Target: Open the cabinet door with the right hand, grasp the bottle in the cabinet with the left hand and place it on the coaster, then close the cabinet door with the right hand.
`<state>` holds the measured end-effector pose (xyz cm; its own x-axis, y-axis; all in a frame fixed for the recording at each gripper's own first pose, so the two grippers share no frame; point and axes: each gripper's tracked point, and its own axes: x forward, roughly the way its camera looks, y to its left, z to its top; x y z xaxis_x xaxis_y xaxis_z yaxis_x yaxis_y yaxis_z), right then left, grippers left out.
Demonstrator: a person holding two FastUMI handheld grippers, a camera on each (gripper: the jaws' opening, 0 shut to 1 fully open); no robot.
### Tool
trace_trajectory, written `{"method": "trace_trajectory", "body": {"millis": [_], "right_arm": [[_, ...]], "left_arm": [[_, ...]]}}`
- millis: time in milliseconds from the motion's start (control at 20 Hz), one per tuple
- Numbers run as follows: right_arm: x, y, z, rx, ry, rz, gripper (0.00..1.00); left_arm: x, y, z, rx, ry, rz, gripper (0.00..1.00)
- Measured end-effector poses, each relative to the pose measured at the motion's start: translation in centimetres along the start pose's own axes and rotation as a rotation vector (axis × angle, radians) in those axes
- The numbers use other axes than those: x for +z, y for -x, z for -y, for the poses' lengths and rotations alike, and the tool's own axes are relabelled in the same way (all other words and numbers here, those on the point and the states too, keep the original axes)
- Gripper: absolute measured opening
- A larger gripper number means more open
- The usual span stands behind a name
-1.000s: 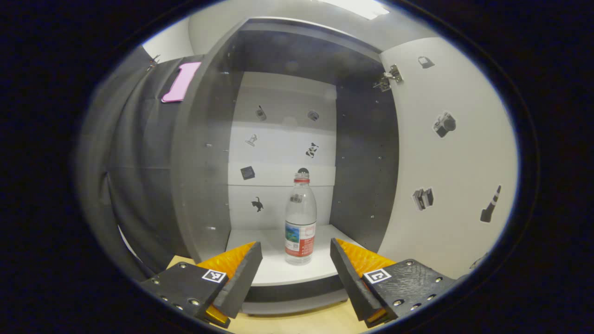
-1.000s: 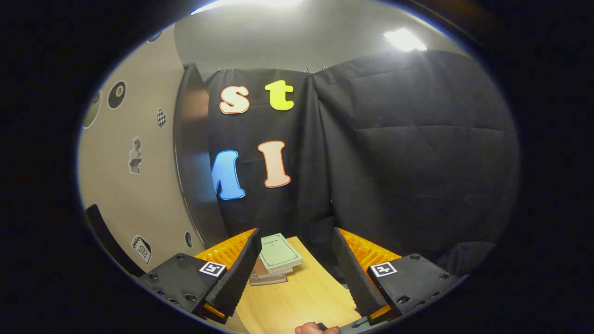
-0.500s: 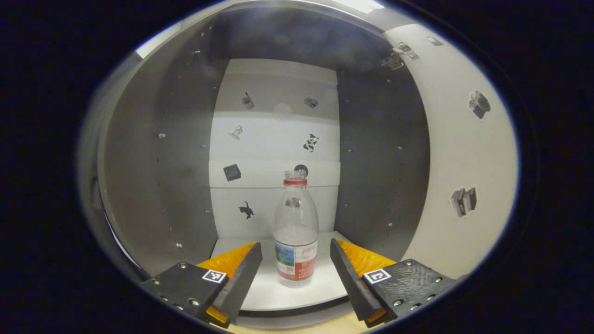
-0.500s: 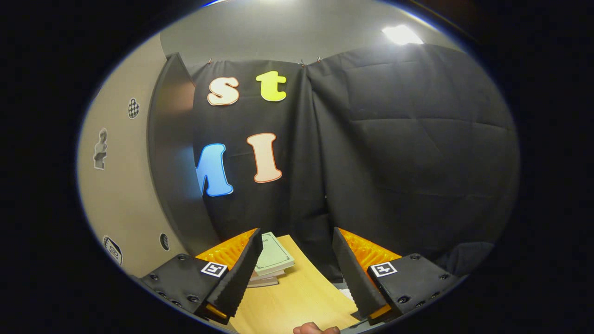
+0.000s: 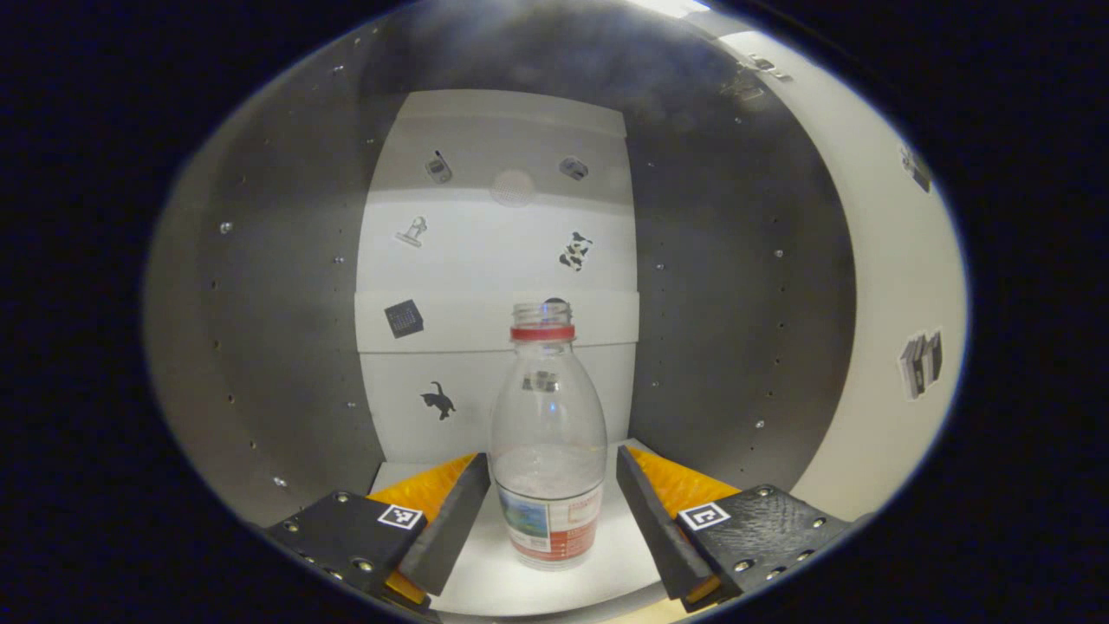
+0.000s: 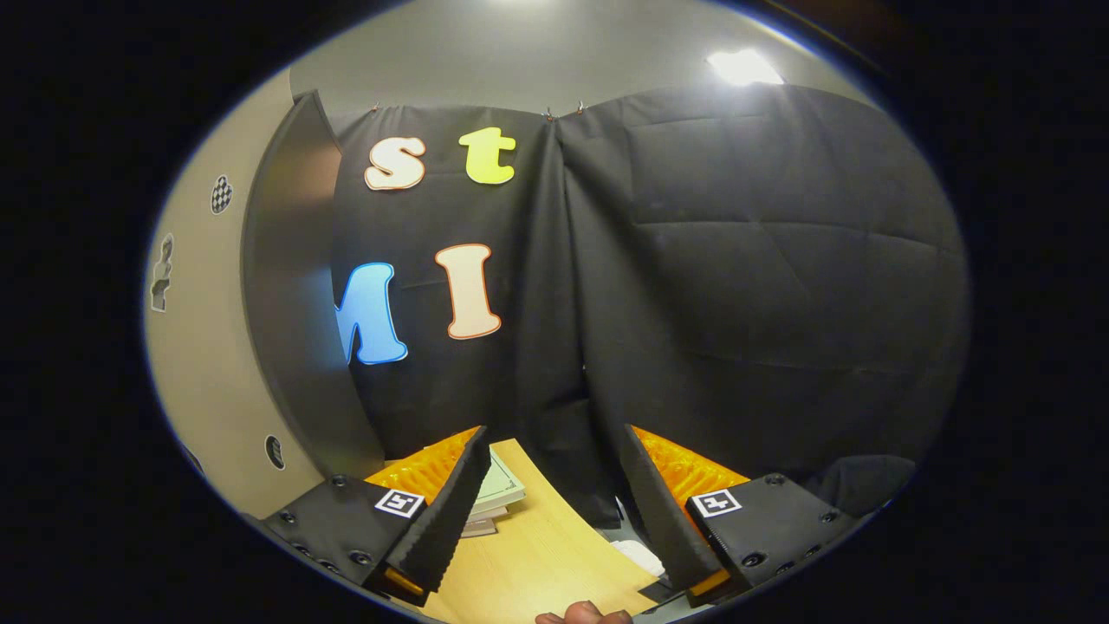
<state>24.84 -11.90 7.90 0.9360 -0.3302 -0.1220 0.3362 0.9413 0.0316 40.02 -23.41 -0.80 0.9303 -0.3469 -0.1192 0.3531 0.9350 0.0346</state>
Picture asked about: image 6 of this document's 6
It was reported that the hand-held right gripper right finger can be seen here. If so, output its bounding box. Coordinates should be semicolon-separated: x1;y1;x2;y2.
617;423;867;608

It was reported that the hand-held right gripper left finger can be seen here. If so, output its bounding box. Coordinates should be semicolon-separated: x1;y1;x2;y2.
260;425;493;608

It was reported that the dark grey cabinet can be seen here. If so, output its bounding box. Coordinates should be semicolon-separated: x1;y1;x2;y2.
241;89;386;482

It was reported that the grey cabinet door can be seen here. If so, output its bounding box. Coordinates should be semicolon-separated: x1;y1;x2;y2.
143;65;326;521

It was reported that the small white object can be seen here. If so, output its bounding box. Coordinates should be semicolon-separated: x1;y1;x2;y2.
606;539;666;577

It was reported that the dark cloth bundle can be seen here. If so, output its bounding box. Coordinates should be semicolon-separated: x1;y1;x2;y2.
801;453;918;519

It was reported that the black backdrop cloth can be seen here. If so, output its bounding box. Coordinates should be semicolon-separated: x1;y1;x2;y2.
329;82;971;530

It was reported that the ceiling light panel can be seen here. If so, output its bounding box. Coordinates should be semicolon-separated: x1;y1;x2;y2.
706;48;785;88

